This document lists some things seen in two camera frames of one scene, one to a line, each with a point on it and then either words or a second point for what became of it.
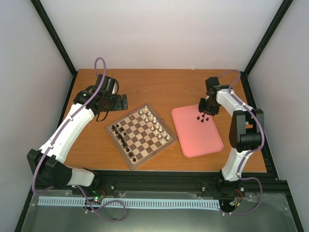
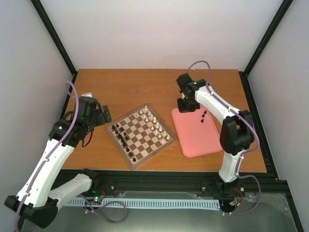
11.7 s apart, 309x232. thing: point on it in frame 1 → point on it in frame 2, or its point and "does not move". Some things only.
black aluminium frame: [174, 181] does not move
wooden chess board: [139, 135] does not move
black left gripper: [118, 106] → [102, 120]
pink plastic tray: [198, 132] does not move
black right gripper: [201, 109] → [182, 109]
